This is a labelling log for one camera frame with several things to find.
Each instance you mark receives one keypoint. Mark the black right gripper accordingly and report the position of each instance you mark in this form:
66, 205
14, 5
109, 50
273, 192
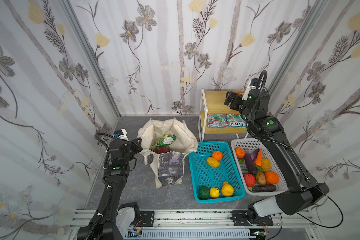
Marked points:
231, 99

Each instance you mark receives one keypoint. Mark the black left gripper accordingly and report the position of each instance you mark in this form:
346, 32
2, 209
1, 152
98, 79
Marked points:
136, 145

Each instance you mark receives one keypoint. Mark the pink dragon fruit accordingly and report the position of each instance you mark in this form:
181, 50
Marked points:
162, 150

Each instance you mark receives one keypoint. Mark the cream canvas tote bag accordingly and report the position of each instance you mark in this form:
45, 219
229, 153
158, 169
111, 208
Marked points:
168, 168

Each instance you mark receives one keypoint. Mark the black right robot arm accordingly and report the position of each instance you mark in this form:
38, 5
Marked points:
303, 189

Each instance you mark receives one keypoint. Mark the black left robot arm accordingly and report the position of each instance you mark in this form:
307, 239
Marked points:
119, 153

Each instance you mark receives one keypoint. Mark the teal Fox's candy bag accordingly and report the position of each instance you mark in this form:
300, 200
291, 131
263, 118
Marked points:
235, 121

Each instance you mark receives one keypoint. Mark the red green candy bag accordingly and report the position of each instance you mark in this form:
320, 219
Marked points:
218, 121

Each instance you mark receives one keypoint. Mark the white wooden two-tier shelf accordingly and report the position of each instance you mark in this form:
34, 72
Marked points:
212, 103

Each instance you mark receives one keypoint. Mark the white plastic basket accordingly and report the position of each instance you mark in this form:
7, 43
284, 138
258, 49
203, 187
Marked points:
250, 144

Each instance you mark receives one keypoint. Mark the orange tangerine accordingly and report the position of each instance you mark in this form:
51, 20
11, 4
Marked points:
217, 155

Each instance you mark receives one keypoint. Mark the purple eggplant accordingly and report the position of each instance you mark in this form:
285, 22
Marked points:
250, 161

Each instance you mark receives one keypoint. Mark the orange carrot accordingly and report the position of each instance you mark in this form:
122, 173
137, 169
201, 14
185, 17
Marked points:
258, 159

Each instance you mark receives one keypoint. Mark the yellow bumpy fruit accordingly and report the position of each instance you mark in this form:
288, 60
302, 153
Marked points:
212, 162

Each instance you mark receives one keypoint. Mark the yellow onion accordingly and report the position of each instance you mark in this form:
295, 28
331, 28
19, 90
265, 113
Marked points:
266, 165

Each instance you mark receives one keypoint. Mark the teal plastic basket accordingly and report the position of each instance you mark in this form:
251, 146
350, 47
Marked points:
203, 175

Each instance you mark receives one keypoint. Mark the brown potato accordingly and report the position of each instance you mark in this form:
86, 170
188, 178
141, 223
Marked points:
261, 179

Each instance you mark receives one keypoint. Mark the orange fruit in white basket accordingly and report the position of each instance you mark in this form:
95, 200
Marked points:
272, 178

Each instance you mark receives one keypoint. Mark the green avocado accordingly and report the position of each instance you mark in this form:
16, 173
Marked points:
204, 193

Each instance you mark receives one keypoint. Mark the yellow pear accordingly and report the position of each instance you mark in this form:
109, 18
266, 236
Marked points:
227, 190

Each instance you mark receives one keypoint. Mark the dark cucumber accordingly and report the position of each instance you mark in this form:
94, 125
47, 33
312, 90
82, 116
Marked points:
262, 189

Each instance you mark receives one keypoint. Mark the yellow lemon front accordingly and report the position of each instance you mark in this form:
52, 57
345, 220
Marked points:
214, 193

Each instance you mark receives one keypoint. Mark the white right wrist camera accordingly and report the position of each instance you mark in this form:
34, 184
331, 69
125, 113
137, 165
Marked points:
247, 91

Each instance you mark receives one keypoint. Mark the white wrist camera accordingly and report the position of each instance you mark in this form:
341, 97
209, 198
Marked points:
121, 134
247, 91

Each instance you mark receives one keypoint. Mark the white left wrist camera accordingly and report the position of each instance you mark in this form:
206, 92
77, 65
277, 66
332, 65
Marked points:
121, 134

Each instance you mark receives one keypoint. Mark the aluminium rail frame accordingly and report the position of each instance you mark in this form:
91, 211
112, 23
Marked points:
220, 224

